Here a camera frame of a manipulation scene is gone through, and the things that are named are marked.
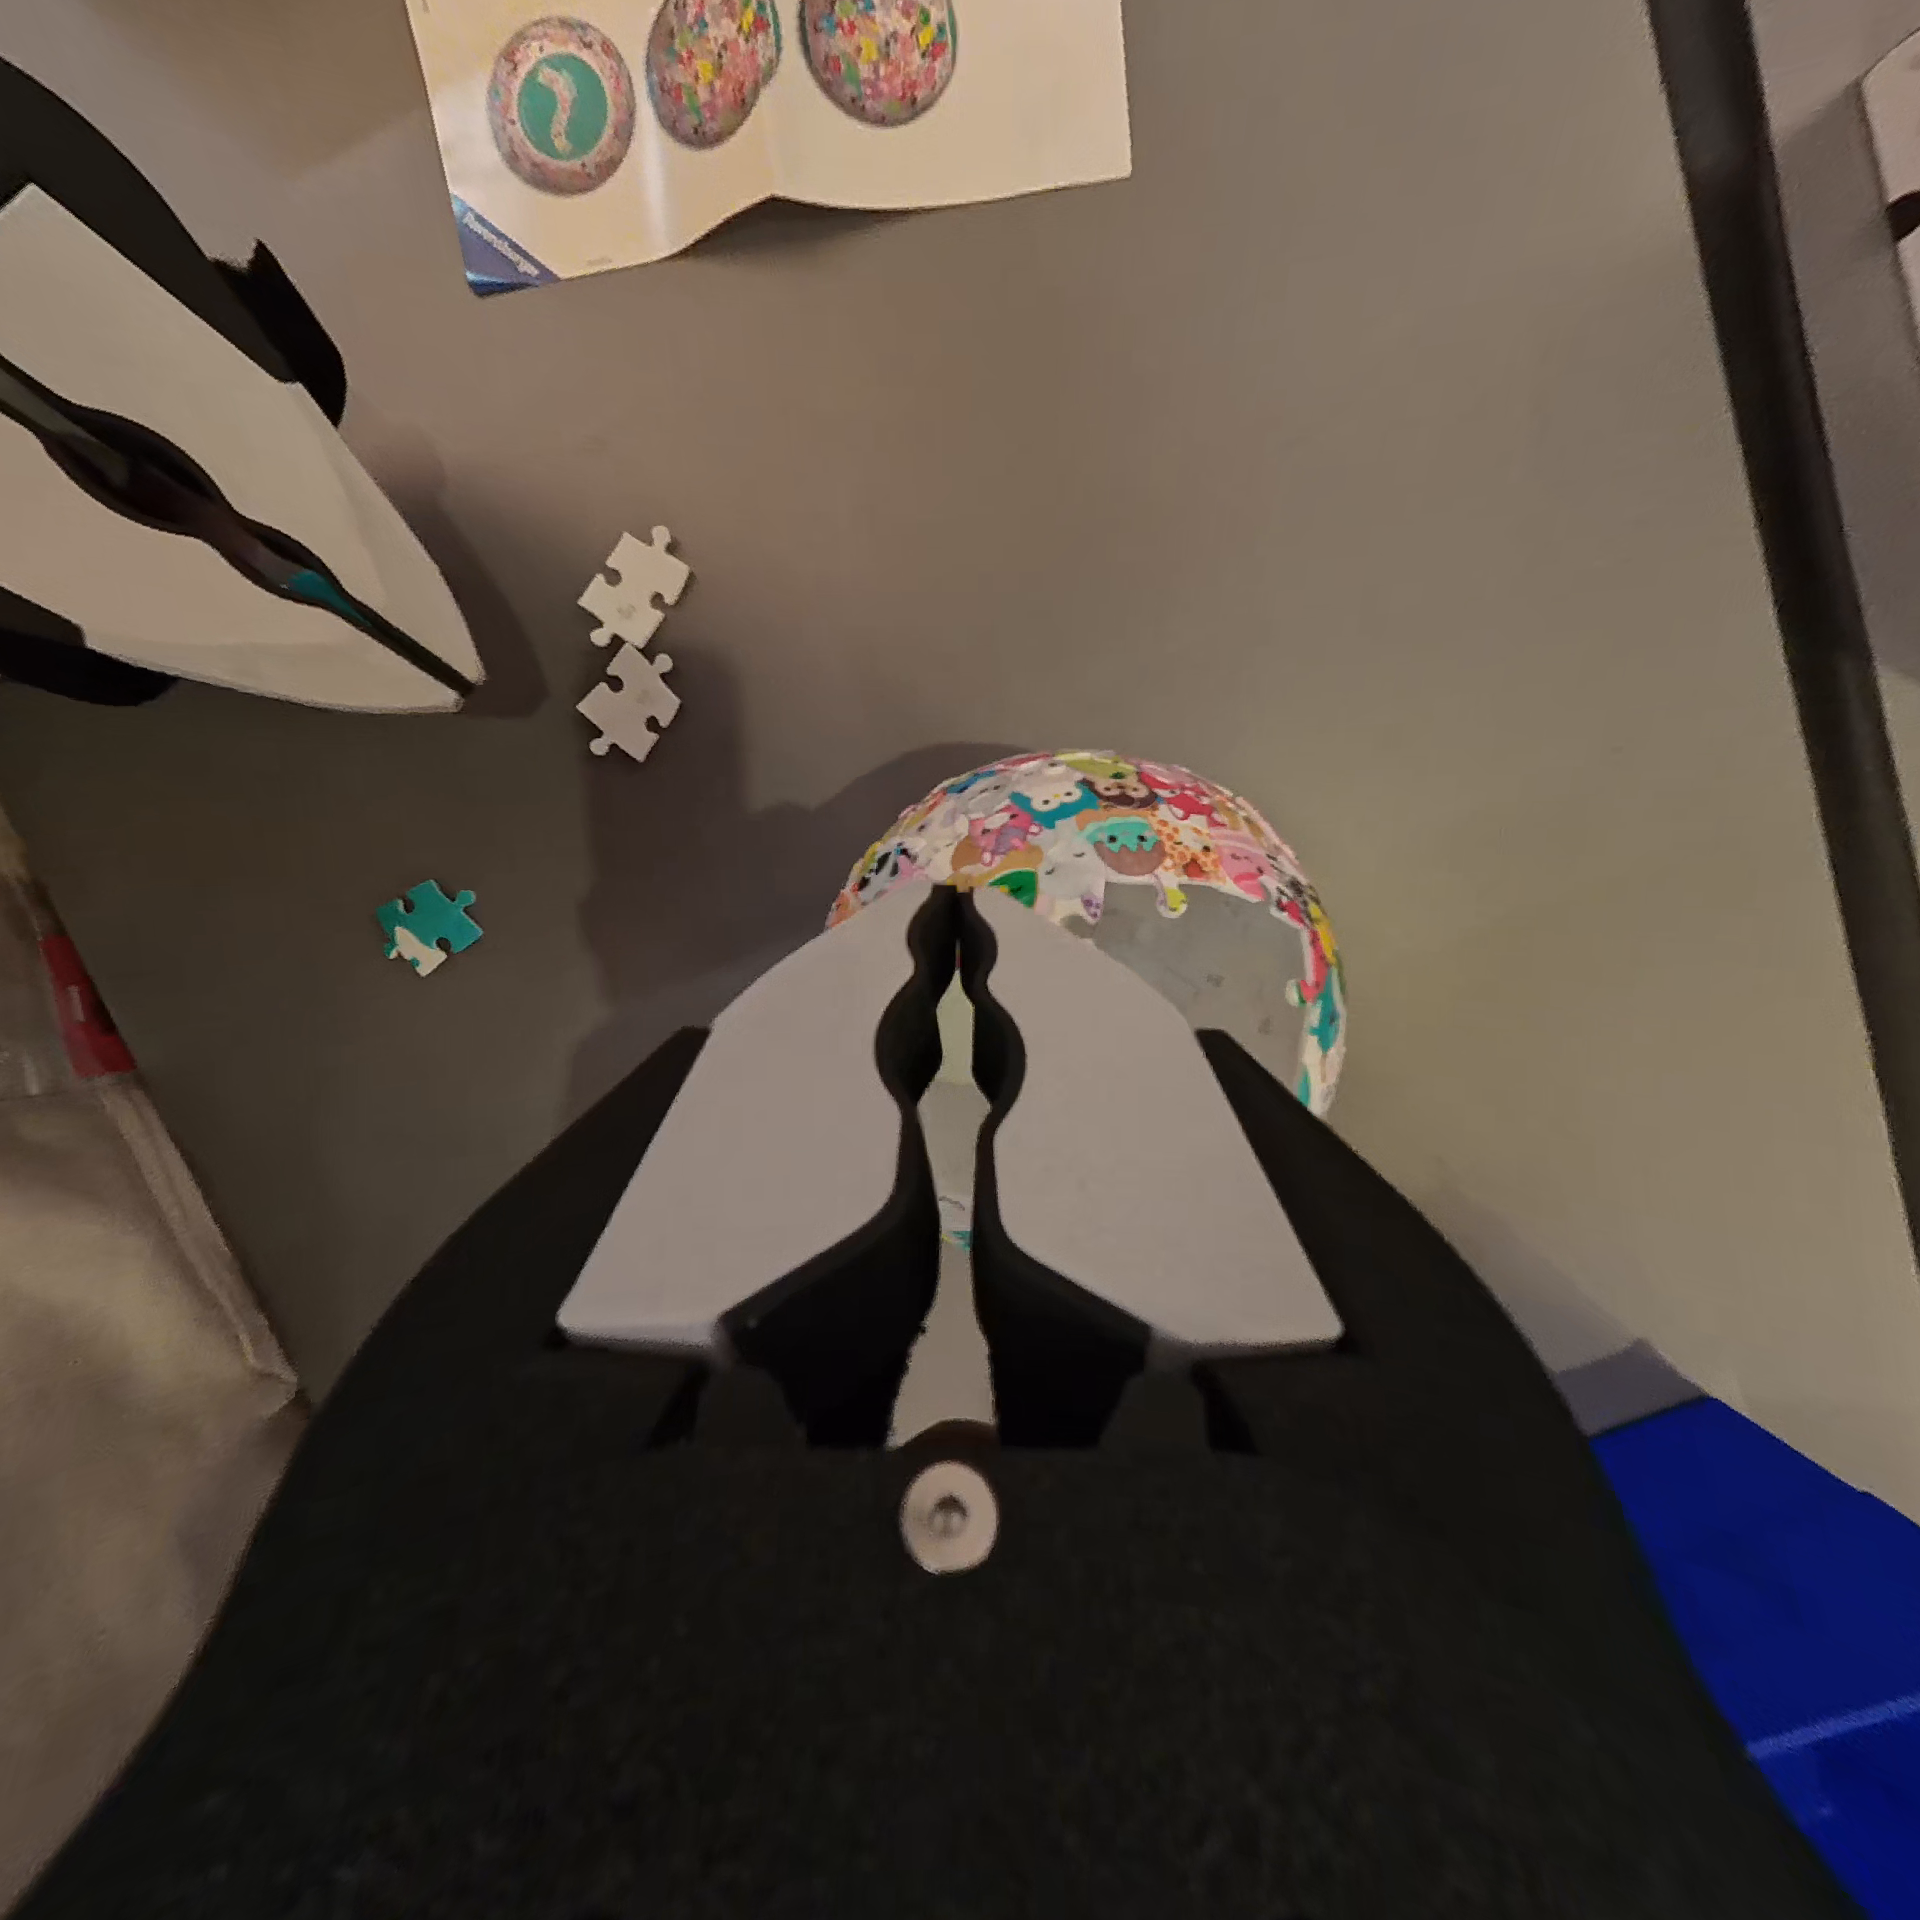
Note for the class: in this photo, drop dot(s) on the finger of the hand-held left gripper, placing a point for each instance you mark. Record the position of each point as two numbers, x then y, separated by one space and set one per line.
194 616
194 388

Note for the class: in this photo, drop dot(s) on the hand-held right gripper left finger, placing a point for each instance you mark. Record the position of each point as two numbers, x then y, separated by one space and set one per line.
750 1185

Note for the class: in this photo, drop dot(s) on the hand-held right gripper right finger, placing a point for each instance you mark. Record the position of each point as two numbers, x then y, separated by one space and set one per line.
1155 1185

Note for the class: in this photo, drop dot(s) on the teal and white puzzle piece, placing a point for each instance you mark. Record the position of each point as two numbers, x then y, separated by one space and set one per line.
329 598

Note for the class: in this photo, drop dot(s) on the colourful puzzle ball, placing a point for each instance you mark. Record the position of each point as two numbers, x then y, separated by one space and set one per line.
1200 900

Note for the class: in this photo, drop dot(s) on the printed puzzle leaflet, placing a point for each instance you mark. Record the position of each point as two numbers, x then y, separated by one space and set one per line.
902 166

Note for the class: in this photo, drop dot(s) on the person's cream sweatshirt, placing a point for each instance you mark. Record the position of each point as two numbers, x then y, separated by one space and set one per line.
120 1350

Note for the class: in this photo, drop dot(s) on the blue plastic bin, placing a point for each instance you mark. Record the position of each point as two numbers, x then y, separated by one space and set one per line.
1786 1622

